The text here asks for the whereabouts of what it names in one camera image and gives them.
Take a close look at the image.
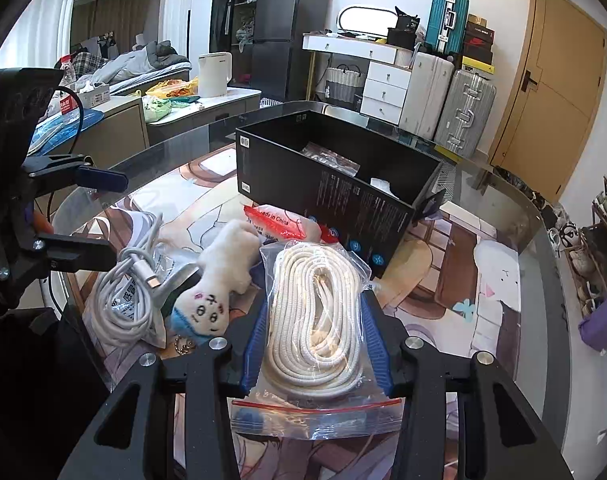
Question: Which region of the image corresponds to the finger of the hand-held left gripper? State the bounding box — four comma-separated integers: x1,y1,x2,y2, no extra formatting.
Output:
34,232,118,273
24,155,129,192

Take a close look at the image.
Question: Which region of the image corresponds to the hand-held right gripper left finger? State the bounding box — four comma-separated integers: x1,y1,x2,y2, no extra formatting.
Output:
57,301,273,480

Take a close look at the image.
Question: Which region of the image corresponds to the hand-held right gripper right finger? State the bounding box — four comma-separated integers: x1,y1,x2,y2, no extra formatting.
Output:
359,290,575,480

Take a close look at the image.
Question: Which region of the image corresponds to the bagged white charging cable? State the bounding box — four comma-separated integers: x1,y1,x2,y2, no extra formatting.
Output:
84,211,200,349

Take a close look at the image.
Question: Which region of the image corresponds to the bagged white rope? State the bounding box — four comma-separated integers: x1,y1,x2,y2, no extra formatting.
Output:
230,240,405,442

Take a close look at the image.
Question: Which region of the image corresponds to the white plush toy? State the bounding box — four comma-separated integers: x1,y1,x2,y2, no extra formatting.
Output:
172,219,264,346

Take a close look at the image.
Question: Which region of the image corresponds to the red and clear plastic bag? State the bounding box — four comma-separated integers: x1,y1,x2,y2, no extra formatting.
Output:
242,203,343,246

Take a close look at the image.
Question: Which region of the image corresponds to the black cardboard box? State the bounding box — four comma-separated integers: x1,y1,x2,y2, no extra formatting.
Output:
235,109,444,281

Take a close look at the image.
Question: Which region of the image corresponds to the blue plastic packet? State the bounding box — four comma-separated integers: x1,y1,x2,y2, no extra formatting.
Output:
28,108,105,156

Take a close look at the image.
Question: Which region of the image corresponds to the white tissue box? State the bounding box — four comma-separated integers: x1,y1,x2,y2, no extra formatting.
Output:
74,80,111,110

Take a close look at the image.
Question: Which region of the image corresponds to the green plastic bag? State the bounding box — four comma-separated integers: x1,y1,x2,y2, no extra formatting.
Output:
142,96,174,123

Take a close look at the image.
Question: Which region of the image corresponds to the printed table mat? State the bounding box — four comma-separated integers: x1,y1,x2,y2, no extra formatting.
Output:
84,145,529,480

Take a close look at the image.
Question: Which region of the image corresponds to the yellow snack bag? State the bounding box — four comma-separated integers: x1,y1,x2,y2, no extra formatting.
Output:
148,77,200,102

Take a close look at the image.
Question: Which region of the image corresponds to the bed with grey bedding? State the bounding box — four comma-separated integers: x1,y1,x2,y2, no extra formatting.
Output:
58,35,193,97

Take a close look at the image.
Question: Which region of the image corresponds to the white side table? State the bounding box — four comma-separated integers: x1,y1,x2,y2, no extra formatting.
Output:
146,86,262,149

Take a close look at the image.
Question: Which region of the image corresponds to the white electric kettle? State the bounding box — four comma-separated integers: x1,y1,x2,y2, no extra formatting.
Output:
198,52,233,99

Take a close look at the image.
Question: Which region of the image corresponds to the white packet in box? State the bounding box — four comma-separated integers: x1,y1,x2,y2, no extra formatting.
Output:
368,177,402,199

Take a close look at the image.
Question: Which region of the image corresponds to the purple rolled mat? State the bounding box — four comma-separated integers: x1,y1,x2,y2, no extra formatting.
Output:
577,296,607,357

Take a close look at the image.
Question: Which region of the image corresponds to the black refrigerator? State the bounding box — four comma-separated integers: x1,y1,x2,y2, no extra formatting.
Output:
251,0,331,103

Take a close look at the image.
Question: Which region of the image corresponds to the shoe rack with shoes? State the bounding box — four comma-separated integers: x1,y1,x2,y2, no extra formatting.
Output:
546,140,607,321

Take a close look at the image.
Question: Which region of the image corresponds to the silver suitcase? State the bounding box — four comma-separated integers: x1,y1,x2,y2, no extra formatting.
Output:
434,69,497,159

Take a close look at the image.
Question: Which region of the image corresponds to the white drawer cabinet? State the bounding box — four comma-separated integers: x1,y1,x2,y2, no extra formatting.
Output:
359,46,415,126

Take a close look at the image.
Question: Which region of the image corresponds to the white suitcase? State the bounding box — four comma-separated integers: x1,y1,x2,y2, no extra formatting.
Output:
398,51,455,141

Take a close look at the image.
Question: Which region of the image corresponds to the white woven basket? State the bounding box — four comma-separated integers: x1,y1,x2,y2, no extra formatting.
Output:
324,65,365,103

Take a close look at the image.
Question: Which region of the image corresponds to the wooden door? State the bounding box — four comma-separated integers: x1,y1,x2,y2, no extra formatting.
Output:
488,0,607,202

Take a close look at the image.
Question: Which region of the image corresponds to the oval vanity mirror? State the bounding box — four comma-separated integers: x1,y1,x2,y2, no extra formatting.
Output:
337,6,397,37

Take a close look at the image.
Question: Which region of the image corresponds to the black bag on vanity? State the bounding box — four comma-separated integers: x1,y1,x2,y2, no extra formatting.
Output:
386,6,421,51

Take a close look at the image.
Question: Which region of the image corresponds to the stack of shoe boxes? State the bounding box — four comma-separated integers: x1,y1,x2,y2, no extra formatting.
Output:
461,14,498,75

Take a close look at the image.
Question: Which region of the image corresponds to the teal suitcase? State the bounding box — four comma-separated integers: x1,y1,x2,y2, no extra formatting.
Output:
425,0,470,57

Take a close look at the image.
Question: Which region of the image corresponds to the clear bag with white cord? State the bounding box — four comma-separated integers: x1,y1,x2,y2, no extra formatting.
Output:
302,141,361,177

